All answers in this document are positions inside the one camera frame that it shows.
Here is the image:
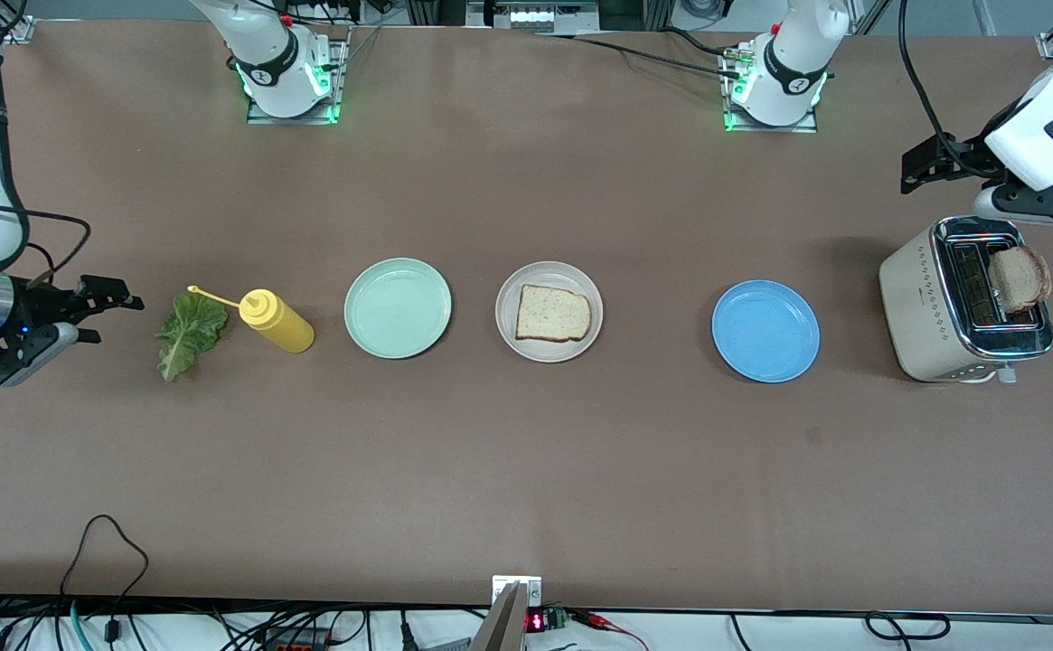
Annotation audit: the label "green lettuce leaf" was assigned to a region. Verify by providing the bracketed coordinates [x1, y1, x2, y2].
[155, 291, 230, 382]

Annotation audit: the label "bread slice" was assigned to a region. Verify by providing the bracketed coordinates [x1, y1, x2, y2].
[987, 244, 1053, 315]
[515, 284, 593, 343]

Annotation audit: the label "yellow mustard squeeze bottle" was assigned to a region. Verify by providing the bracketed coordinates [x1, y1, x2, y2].
[187, 285, 316, 354]

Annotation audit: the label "blue plate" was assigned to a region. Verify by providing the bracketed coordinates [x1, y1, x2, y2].
[712, 279, 822, 383]

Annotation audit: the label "mint green plate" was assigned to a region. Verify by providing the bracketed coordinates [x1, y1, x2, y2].
[344, 258, 453, 360]

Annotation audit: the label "beige plate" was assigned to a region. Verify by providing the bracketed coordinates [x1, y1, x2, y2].
[495, 260, 605, 363]

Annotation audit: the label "beige chrome toaster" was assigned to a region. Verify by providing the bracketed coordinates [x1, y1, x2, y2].
[879, 215, 1053, 385]

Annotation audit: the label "red clip leads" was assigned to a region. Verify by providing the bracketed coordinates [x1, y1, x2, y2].
[569, 609, 652, 651]

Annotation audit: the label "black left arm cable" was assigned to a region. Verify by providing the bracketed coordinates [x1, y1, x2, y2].
[898, 0, 970, 155]

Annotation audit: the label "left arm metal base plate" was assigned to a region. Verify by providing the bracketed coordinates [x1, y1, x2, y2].
[720, 45, 821, 135]

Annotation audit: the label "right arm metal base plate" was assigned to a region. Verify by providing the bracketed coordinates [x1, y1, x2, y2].
[246, 25, 348, 126]

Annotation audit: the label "short black table cable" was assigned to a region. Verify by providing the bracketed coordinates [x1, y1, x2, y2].
[657, 25, 739, 60]

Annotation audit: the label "black cable with ferrite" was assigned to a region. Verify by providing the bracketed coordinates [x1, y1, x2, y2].
[58, 514, 150, 645]

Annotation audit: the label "long black table cable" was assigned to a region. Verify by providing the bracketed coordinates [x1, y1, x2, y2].
[535, 31, 746, 80]

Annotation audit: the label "aluminium frame with lights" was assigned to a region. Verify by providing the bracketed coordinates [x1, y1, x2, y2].
[404, 0, 676, 35]

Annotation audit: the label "coiled black cable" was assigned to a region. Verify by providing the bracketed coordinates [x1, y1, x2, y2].
[864, 611, 952, 641]

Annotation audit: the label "silver camera mount bracket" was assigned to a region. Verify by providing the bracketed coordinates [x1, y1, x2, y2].
[470, 575, 543, 651]

